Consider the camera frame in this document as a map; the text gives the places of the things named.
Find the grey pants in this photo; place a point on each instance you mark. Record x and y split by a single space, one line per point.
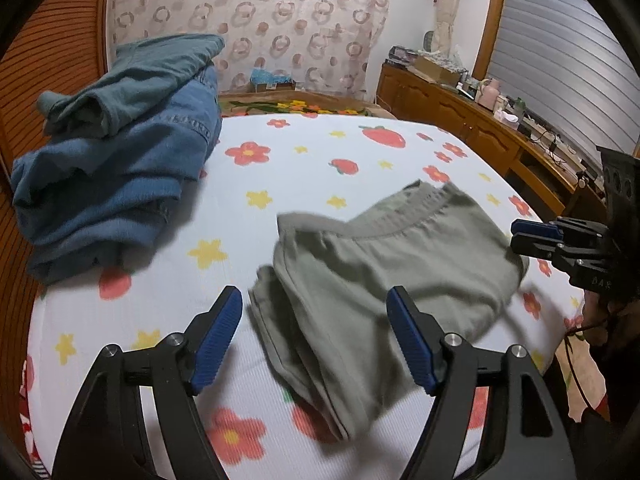
320 311

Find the floral brown blanket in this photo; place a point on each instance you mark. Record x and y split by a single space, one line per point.
296 102

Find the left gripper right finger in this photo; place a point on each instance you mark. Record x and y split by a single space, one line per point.
523 435

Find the wooden sideboard cabinet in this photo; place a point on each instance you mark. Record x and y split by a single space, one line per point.
524 164

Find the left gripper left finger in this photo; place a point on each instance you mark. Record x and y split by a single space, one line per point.
105 437

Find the cardboard box on cabinet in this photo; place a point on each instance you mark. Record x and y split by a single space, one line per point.
440 70

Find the strawberry flower bed sheet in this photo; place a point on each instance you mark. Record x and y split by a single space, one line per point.
225 230

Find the grey window roller shutter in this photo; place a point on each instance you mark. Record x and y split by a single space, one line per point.
561 59

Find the blue denim jeans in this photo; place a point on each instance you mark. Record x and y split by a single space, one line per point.
82 202

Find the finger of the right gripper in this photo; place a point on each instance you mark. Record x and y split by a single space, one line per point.
534 228
535 246

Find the circle patterned sheer curtain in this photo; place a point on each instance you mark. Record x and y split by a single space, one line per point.
322 45

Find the teal green folded garment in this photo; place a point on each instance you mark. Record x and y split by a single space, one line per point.
144 73

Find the brown louvered wardrobe door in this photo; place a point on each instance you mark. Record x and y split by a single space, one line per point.
57 45

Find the pink kettle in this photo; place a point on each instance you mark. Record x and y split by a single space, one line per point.
487 93

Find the person's right hand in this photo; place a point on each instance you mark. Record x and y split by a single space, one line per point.
595 314

